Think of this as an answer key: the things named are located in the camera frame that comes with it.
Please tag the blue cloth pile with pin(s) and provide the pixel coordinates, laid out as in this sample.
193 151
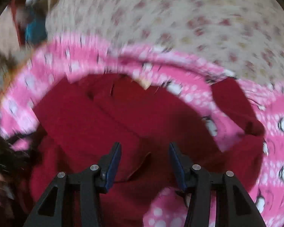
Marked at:
35 31

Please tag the dark red fleece garment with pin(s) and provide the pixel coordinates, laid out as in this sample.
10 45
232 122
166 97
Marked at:
82 120

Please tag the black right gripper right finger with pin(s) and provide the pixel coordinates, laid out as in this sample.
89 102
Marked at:
234 206

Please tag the pink penguin blanket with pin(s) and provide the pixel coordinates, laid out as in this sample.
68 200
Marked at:
188 77

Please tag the floral beige bed sheet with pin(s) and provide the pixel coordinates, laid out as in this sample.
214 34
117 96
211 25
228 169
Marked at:
245 36

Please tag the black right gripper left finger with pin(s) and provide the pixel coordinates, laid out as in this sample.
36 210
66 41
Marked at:
54 207

